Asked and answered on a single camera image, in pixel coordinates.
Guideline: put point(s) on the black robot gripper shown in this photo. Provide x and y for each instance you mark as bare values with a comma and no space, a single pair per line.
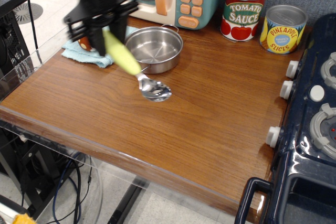
89,16

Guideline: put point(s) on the yellow handled metal spoon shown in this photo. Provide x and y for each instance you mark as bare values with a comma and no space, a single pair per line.
150,89

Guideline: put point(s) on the plush mushroom toy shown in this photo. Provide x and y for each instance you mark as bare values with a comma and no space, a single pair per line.
85,44

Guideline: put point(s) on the light blue folded cloth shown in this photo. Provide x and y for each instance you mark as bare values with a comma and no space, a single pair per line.
73,51

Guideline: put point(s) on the small steel pot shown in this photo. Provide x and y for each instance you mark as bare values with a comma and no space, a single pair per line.
156,49

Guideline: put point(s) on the clear acrylic table guard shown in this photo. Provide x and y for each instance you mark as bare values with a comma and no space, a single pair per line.
63,104

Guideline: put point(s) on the tomato sauce can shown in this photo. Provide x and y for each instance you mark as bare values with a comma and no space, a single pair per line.
240,19

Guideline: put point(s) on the pineapple slices can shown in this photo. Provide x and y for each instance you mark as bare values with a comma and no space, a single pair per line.
283,28

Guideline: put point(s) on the white stove knob middle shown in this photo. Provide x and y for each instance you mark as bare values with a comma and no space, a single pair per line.
286,89

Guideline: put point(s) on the white stove knob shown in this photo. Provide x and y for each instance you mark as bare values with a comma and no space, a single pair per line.
272,136
292,69
286,89

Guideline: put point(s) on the white stove knob rear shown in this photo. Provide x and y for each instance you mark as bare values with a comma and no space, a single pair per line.
292,69

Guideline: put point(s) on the white stove knob front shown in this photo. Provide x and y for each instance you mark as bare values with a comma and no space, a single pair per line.
272,136

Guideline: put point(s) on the yellow object bottom corner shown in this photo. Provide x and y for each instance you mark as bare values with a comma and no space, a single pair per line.
23,219

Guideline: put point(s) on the dark blue toy stove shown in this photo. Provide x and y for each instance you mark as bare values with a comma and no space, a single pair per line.
302,184

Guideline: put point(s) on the black table leg frame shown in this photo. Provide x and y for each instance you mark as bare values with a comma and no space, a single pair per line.
126,203

